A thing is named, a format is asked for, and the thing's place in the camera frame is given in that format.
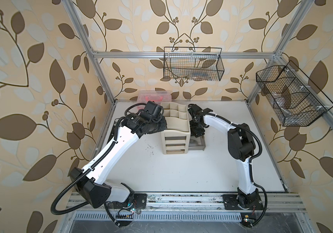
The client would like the grey top drawer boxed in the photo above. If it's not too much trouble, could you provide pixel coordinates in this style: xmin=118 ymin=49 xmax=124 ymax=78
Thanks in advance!
xmin=188 ymin=136 xmax=206 ymax=151

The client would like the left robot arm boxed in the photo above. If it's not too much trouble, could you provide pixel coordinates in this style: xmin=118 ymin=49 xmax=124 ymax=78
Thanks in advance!
xmin=51 ymin=101 xmax=167 ymax=215

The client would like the aluminium frame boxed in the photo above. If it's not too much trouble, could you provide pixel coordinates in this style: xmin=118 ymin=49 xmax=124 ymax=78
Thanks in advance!
xmin=58 ymin=0 xmax=333 ymax=233

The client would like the pink plastic toolbox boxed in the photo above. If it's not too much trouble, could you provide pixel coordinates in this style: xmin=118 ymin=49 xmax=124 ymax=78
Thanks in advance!
xmin=137 ymin=90 xmax=172 ymax=104

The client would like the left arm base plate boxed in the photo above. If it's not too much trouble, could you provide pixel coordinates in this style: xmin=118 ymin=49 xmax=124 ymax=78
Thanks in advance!
xmin=108 ymin=193 xmax=148 ymax=209

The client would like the beige drawer organizer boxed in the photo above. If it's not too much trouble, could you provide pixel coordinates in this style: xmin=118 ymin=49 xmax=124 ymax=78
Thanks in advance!
xmin=161 ymin=102 xmax=191 ymax=154

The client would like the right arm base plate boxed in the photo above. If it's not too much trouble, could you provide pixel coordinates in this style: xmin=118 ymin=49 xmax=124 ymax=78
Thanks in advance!
xmin=222 ymin=194 xmax=264 ymax=211

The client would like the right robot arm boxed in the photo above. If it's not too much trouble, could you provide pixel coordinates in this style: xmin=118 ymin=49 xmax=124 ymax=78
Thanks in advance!
xmin=188 ymin=104 xmax=262 ymax=209

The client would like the wire basket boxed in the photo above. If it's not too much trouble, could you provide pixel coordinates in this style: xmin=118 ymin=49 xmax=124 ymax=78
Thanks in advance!
xmin=256 ymin=61 xmax=333 ymax=127
xmin=163 ymin=46 xmax=225 ymax=82

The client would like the back wire basket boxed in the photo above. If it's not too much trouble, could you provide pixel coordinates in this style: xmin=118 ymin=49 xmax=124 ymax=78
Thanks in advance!
xmin=163 ymin=46 xmax=225 ymax=82

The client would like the right wire basket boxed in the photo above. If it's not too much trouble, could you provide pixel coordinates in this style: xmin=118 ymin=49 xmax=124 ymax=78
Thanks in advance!
xmin=256 ymin=61 xmax=333 ymax=127

